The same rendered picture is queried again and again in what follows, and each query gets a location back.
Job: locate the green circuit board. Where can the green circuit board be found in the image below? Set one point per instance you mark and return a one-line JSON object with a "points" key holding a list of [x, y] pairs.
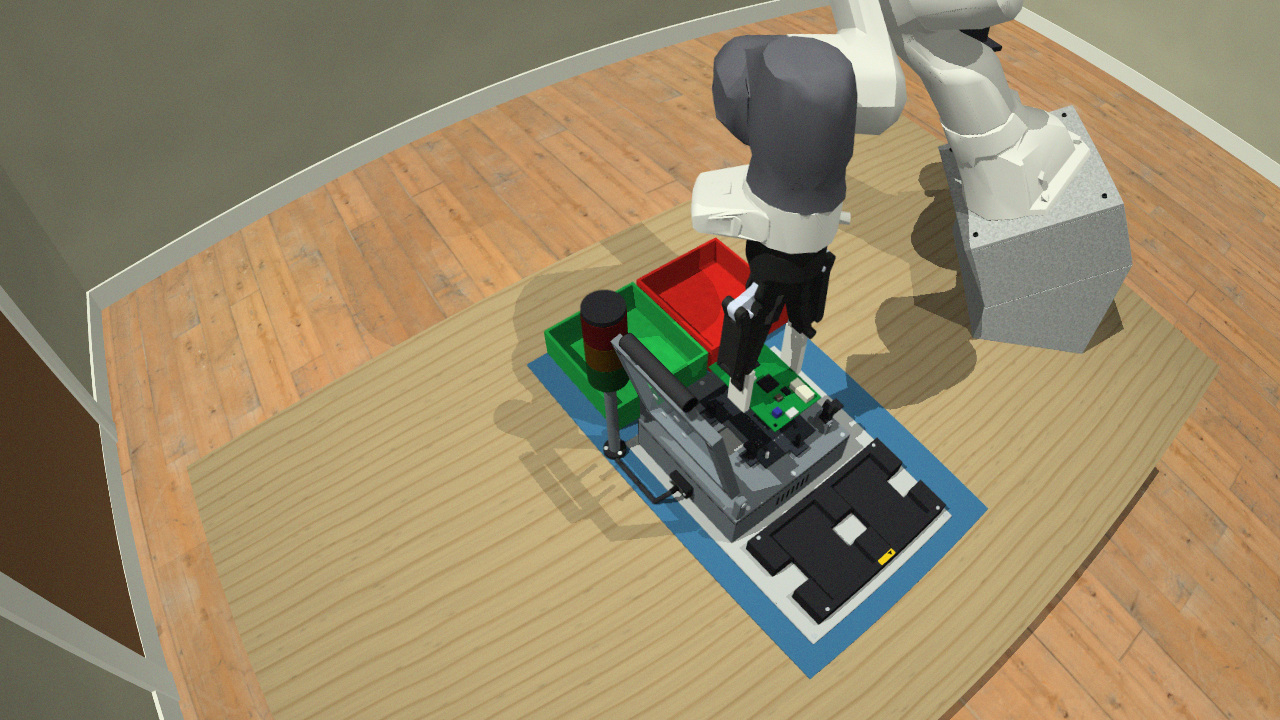
{"points": [[774, 399]]}

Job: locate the green bin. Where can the green bin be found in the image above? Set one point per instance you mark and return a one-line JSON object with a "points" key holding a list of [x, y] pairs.
{"points": [[681, 354]]}

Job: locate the red bin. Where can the red bin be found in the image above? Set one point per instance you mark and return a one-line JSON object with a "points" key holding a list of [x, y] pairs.
{"points": [[694, 286]]}

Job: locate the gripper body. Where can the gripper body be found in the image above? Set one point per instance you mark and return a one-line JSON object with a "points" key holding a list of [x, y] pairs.
{"points": [[771, 269]]}

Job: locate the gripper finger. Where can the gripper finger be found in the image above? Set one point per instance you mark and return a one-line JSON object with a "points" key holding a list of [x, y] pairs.
{"points": [[739, 332], [799, 326]]}

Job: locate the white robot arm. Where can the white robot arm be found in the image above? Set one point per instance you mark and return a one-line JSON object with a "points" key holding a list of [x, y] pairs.
{"points": [[795, 102]]}

